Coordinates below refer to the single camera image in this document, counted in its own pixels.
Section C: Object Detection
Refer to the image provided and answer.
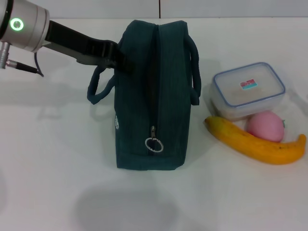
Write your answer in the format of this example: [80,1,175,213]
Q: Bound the dark teal fabric bag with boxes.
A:
[87,19,200,172]

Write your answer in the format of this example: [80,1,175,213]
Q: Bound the yellow banana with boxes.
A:
[204,115,307,166]

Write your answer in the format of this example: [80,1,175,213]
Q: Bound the clear box with blue lid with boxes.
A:
[209,62,286,121]

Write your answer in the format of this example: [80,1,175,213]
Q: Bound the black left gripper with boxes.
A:
[43,20,136,75]

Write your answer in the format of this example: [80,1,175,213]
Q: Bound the dark left arm cable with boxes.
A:
[6,51,45,77]

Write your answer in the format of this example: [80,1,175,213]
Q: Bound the pink round fruit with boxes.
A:
[245,112,286,142]

